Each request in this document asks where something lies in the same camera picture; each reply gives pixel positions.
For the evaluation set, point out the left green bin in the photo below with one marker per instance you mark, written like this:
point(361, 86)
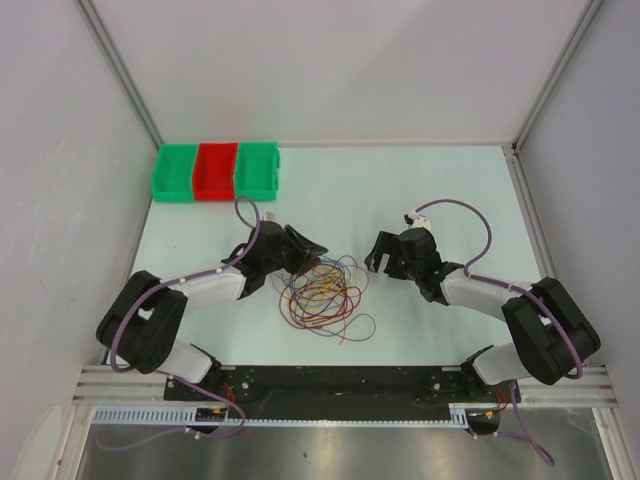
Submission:
point(171, 180)

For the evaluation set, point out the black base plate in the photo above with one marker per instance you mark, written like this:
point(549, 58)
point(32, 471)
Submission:
point(427, 384)

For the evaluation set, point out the aluminium frame rail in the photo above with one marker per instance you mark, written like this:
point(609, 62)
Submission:
point(98, 384)

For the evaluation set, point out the red bin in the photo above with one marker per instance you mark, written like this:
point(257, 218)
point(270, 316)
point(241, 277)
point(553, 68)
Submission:
point(213, 174)

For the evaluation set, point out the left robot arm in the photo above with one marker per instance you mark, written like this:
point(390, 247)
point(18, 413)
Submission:
point(141, 326)

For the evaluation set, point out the grey cable duct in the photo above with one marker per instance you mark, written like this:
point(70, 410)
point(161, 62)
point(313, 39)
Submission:
point(191, 416)

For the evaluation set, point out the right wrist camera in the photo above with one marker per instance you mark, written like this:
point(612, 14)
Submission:
point(414, 219)

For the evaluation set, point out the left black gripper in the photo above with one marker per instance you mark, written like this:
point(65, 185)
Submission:
point(300, 242)

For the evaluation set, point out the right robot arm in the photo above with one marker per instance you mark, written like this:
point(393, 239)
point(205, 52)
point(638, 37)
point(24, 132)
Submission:
point(550, 335)

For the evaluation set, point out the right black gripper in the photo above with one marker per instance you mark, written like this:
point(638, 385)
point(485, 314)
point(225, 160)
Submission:
point(384, 244)

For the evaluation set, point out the right green bin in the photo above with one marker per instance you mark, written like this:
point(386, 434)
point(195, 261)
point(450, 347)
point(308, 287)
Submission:
point(257, 170)

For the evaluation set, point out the green bin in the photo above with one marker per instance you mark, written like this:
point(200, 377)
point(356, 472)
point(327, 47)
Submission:
point(257, 170)
point(171, 180)

